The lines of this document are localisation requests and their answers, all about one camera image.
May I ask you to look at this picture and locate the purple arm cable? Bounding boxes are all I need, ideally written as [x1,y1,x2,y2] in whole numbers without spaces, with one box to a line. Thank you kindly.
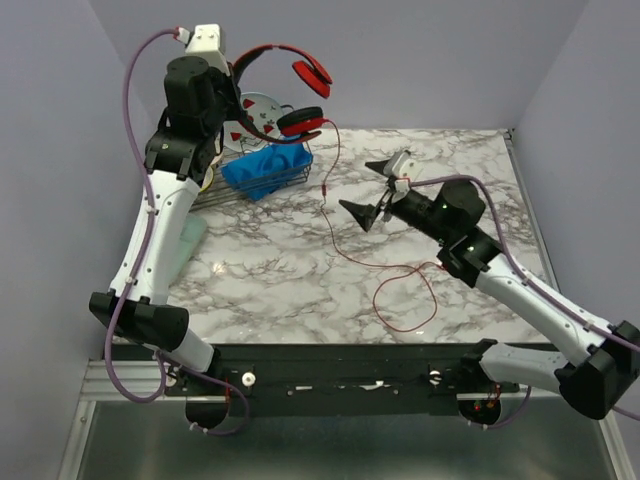
[105,27,251,437]
[407,175,640,431]

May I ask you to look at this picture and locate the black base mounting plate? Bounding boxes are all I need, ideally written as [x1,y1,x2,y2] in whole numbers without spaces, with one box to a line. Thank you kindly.
[167,342,519,424]

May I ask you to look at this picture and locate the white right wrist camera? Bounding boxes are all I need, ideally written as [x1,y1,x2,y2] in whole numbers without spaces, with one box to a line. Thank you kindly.
[386,150,418,194]

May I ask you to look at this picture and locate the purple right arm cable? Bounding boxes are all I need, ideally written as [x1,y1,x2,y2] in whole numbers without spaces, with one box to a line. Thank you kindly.
[407,175,640,431]

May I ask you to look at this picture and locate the blue cloth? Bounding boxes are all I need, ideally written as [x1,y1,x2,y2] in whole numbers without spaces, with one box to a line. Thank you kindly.
[221,144,313,202]

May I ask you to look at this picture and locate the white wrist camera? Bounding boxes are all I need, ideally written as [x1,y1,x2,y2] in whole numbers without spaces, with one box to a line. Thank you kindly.
[386,150,418,194]
[185,24,229,74]

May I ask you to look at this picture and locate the red headphone cable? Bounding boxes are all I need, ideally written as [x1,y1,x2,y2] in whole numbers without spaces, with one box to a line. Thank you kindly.
[318,119,449,334]

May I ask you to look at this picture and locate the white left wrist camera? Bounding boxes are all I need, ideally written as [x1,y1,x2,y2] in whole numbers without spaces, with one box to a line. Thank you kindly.
[185,24,229,74]

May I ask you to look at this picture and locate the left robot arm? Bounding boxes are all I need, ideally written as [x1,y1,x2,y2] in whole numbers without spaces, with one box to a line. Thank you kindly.
[89,54,240,395]

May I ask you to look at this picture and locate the red black headphones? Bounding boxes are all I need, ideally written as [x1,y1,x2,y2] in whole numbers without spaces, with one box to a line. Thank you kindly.
[230,43,334,145]

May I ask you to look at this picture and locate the aluminium frame rail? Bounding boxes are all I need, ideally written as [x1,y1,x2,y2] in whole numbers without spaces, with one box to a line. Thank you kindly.
[59,361,634,479]

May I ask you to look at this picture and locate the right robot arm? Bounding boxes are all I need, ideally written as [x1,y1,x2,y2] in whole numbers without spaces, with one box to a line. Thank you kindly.
[340,152,639,420]

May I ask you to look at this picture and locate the black wire dish rack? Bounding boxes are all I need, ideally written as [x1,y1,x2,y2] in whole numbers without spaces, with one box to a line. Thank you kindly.
[192,121,313,210]

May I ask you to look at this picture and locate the patterned yellow centre bowl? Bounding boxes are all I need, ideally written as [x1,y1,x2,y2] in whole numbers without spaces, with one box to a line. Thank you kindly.
[200,166,215,192]

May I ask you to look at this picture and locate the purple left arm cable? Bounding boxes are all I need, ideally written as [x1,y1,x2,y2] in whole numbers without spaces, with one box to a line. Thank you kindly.
[105,27,251,437]

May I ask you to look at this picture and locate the light green dish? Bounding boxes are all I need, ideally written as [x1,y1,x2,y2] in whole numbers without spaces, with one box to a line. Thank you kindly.
[168,213,207,284]

